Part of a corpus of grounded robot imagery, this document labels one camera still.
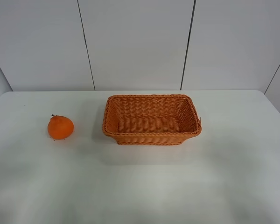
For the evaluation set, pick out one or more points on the orange fruit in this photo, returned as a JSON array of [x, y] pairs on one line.
[[60, 127]]

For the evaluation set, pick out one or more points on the orange wicker basket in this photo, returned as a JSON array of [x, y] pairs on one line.
[[151, 119]]

